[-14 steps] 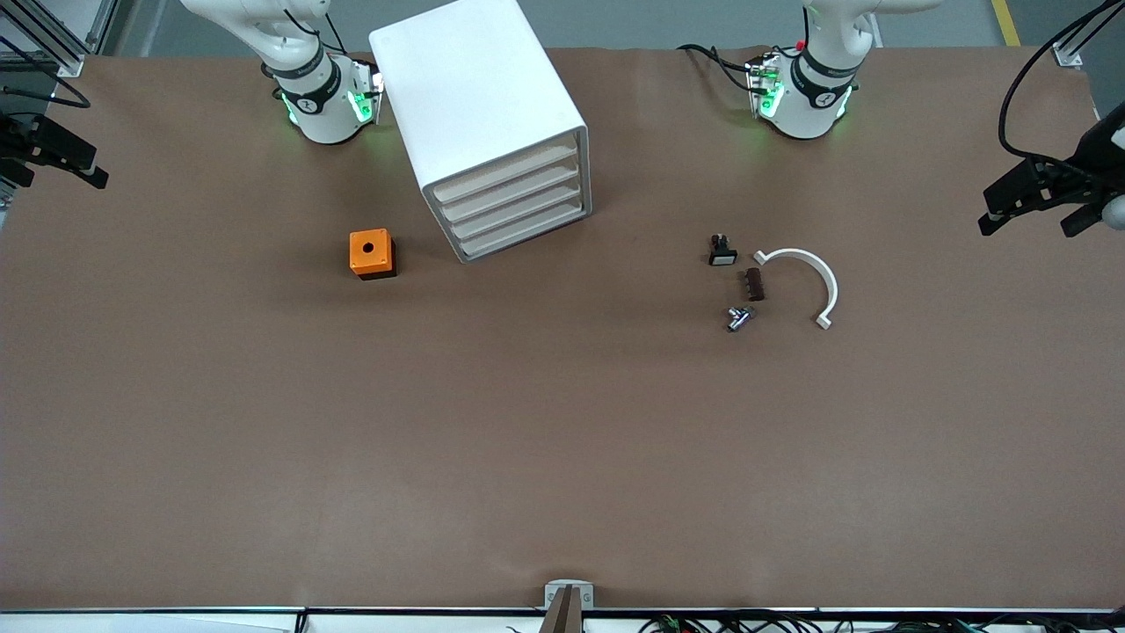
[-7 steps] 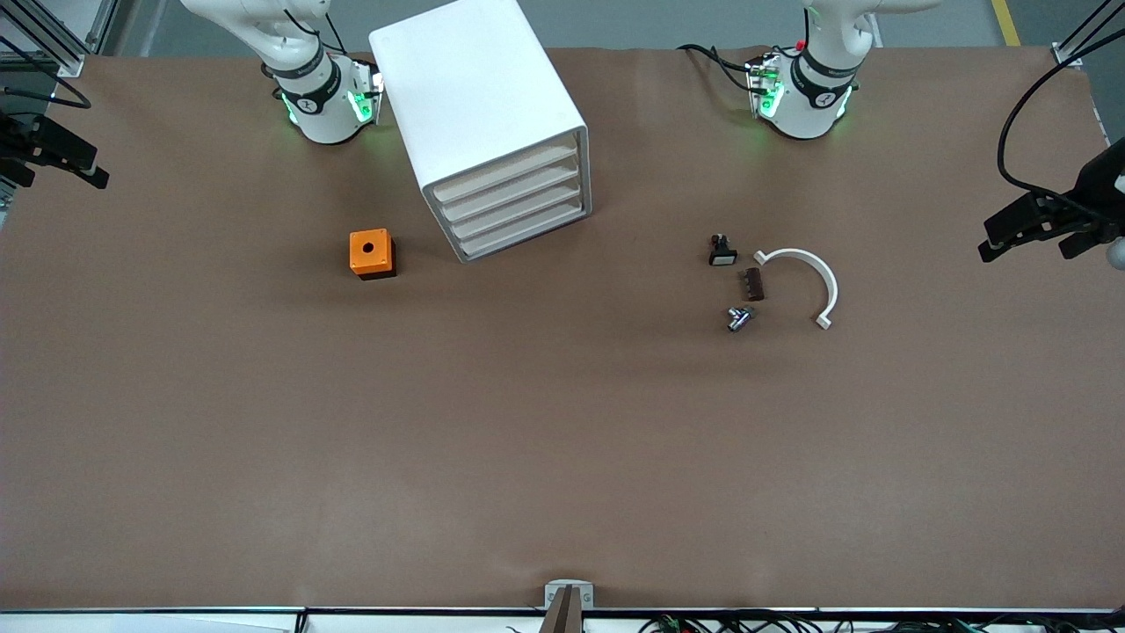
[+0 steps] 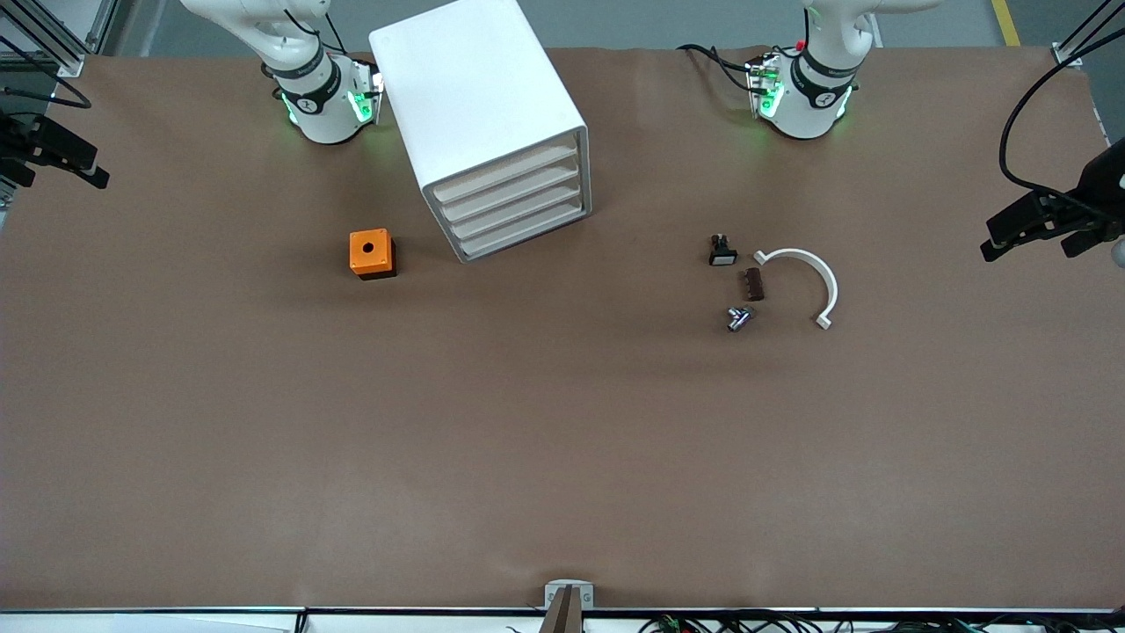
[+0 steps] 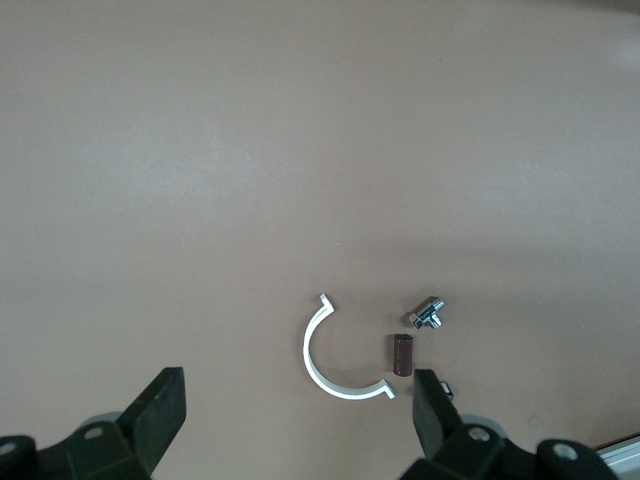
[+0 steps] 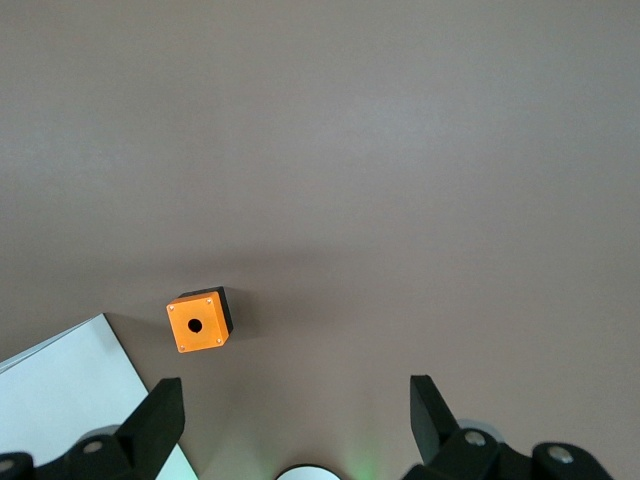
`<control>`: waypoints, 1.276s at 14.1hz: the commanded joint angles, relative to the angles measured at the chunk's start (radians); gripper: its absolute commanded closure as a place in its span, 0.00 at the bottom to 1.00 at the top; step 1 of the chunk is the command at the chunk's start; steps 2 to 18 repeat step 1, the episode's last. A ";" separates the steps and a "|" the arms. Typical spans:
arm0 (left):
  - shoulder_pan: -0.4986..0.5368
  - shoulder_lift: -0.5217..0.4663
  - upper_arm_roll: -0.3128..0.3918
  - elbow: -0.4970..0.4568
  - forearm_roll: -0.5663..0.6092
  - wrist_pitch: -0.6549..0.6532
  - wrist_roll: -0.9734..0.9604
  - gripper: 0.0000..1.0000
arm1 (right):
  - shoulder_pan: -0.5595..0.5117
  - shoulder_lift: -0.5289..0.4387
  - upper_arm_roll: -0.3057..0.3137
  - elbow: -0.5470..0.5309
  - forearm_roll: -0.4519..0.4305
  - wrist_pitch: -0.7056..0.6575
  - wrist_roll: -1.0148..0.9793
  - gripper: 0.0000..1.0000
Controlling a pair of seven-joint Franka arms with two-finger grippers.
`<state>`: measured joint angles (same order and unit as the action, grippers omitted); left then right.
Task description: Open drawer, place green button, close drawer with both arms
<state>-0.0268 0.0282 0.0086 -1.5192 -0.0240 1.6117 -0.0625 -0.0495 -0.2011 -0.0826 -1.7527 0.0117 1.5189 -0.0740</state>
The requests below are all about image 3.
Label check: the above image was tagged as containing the black base cable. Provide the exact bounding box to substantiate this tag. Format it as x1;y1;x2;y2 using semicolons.
677;42;757;91

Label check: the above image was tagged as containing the white curved bracket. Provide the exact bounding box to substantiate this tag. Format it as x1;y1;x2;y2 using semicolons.
753;248;839;331

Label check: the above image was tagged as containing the aluminium frame profile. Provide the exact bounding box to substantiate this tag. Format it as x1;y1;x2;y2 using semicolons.
1053;0;1125;69
0;0;120;78

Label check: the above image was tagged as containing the grey metal mount bracket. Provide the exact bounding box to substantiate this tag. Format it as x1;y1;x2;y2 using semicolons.
544;579;595;610

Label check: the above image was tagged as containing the brown table cover sheet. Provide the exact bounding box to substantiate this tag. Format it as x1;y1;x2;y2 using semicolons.
0;46;1125;612

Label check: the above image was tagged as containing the dark camera post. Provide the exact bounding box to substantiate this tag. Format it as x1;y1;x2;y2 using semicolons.
538;586;585;633

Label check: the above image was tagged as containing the orange box with hole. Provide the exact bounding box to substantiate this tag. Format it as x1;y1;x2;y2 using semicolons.
349;229;397;281

